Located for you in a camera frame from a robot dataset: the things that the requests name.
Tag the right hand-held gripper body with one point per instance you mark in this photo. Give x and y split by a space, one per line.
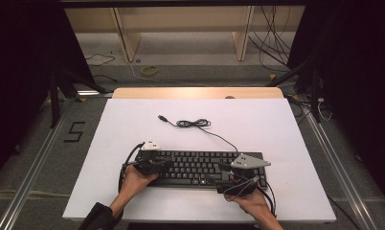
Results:
241 183

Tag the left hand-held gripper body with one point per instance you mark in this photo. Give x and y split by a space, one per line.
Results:
147 159

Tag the black computer keyboard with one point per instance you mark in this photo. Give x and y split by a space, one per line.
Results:
193 169

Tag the person's right hand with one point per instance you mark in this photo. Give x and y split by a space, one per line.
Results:
251 204

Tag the person's left hand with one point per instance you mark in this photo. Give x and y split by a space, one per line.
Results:
136 182

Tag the wooden table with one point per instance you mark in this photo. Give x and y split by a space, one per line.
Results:
181 92

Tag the yellow tape roll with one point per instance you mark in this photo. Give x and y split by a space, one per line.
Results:
149 70

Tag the black metal stand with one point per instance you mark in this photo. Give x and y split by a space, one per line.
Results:
315 96
55 105

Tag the wooden shelf unit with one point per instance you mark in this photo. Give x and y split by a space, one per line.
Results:
126 35

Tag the black curtain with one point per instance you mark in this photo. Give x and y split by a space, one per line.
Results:
21 80
359 80

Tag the metal floor rail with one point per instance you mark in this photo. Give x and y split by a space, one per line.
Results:
31 179
340 172

